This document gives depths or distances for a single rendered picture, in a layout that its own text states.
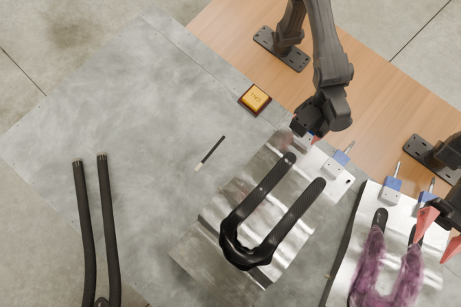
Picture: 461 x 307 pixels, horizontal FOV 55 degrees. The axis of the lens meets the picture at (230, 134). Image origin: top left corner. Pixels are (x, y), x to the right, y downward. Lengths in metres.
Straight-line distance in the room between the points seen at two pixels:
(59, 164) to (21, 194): 0.92
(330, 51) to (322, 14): 0.09
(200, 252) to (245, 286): 0.15
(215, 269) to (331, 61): 0.62
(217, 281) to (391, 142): 0.69
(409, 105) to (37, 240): 1.68
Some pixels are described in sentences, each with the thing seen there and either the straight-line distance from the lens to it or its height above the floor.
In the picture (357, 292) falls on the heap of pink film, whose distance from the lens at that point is 1.26.
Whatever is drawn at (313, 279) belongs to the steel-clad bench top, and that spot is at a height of 0.80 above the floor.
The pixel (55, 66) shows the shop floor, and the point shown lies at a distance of 2.51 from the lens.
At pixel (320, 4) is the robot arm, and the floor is 1.24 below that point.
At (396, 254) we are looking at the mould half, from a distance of 1.31.
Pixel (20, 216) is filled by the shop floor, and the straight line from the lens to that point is 2.31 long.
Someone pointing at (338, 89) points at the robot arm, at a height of 1.16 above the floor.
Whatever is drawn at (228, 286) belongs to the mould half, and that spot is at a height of 0.86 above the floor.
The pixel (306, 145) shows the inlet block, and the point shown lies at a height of 0.95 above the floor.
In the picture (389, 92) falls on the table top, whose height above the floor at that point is 0.80.
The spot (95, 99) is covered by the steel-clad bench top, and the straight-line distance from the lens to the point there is 1.46.
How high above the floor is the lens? 2.10
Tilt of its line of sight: 71 degrees down
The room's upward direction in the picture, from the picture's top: 6 degrees clockwise
